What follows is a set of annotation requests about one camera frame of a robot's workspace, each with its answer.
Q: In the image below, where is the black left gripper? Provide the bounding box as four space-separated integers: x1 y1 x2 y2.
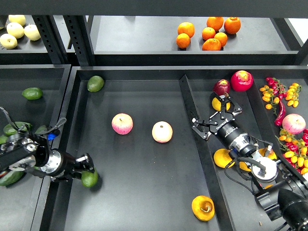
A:
39 149 94 182

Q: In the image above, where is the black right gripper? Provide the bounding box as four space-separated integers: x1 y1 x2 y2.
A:
189 92 249 151

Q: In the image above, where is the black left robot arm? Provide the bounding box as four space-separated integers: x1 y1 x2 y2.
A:
0 107 98 182

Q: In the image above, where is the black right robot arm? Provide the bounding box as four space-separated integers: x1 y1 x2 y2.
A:
183 93 308 231

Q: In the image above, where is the yellow pear right tray left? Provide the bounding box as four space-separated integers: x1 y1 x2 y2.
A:
213 148 232 168

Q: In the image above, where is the yellow pear right tray middle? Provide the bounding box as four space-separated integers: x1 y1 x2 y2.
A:
239 162 251 172

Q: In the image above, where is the dark avocado bottom left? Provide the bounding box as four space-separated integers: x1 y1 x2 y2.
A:
0 171 24 187

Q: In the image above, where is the dark green long avocado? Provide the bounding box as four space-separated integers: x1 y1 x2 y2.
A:
3 121 32 137

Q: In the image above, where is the dark avocado left edge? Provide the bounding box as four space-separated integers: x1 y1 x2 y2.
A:
0 135 8 145

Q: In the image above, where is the green avocado left tray top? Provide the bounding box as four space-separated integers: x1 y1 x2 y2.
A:
22 87 43 100

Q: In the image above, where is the green avocado tray corner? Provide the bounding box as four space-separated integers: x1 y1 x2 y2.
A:
87 76 104 92

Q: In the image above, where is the pale yellow pear right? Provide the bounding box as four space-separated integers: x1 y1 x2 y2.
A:
24 24 41 41

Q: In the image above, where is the pale yellow pear front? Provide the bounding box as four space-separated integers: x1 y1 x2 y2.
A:
0 34 18 50

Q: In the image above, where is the dark red apple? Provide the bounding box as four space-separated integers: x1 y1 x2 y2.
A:
213 79 231 96

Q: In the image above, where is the bright red apple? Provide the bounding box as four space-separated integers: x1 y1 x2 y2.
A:
231 70 254 92

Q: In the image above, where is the pale pink apple centre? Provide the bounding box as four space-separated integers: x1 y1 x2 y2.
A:
152 121 173 143

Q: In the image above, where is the pink apple left centre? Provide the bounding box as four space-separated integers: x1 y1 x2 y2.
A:
111 113 133 135

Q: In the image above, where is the red chili pepper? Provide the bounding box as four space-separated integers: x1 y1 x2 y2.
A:
274 101 286 126

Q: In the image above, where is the upper cherry tomato bunch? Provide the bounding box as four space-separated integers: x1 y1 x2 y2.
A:
259 77 302 115

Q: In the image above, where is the cherry tomato bunch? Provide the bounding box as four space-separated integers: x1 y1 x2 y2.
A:
276 128 308 177
259 77 302 115

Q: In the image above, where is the orange back front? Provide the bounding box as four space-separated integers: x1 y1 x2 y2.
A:
202 38 221 51

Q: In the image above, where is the orange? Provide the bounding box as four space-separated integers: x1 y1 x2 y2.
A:
177 22 195 38
202 38 221 51
214 32 228 47
202 27 216 41
206 17 224 31
176 33 191 49
224 17 241 35

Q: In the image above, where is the black centre tray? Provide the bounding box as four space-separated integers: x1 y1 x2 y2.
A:
30 66 308 231

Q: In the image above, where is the orange back right lower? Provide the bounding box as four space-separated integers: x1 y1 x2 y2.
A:
214 32 228 47

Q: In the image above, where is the orange back left lower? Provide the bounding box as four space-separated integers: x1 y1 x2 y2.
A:
176 33 191 49

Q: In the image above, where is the orange back centre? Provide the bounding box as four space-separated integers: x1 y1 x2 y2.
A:
202 27 216 41

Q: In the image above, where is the pink apple far right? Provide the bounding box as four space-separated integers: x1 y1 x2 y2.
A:
282 114 306 134

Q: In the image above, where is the lower cherry tomato bunch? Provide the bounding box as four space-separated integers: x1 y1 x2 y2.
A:
276 128 308 177

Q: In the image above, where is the orange back left upper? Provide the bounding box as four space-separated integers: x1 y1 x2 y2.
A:
177 22 195 38

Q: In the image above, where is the orange back top right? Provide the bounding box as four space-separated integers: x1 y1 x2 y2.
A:
224 17 241 35

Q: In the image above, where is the orange back top middle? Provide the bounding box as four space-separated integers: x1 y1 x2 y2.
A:
206 17 224 31

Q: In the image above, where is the black tray divider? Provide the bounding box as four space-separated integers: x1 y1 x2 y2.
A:
179 74 235 231

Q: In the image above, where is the dark avocado by tray wall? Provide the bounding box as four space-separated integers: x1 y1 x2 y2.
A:
35 125 48 135

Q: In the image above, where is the black metal shelf frame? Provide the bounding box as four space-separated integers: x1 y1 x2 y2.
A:
0 0 308 66

